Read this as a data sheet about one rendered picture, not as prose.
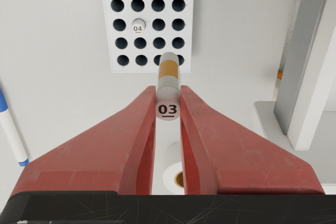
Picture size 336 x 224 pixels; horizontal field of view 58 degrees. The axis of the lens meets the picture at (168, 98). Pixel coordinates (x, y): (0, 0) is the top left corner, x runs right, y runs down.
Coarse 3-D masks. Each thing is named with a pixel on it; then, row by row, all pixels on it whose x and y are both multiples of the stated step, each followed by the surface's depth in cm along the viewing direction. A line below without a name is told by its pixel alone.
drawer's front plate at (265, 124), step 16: (256, 112) 30; (272, 112) 30; (256, 128) 29; (272, 128) 28; (320, 128) 28; (288, 144) 26; (320, 144) 26; (304, 160) 24; (320, 160) 24; (320, 176) 23
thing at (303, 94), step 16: (304, 0) 23; (320, 0) 20; (304, 16) 23; (320, 16) 21; (304, 32) 23; (320, 32) 21; (304, 48) 23; (320, 48) 21; (288, 64) 26; (304, 64) 23; (320, 64) 21; (288, 80) 26; (304, 80) 23; (320, 80) 21; (288, 96) 26; (304, 96) 23; (320, 96) 22; (288, 112) 26; (304, 112) 23; (320, 112) 23; (288, 128) 26; (304, 128) 24; (304, 144) 25
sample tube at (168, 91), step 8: (160, 56) 16; (168, 56) 16; (176, 56) 16; (160, 64) 15; (168, 64) 15; (176, 64) 15; (160, 72) 15; (168, 72) 14; (176, 72) 15; (160, 80) 14; (168, 80) 14; (176, 80) 14; (160, 88) 13; (168, 88) 13; (176, 88) 13; (160, 96) 13; (168, 96) 12; (176, 96) 13; (160, 104) 12; (168, 104) 12; (176, 104) 12; (160, 112) 13; (168, 112) 13; (176, 112) 13; (168, 120) 13
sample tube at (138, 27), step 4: (136, 20) 29; (140, 20) 29; (132, 24) 28; (136, 24) 28; (140, 24) 28; (144, 24) 29; (132, 28) 28; (136, 28) 28; (140, 28) 28; (144, 28) 29; (136, 32) 28; (140, 32) 28
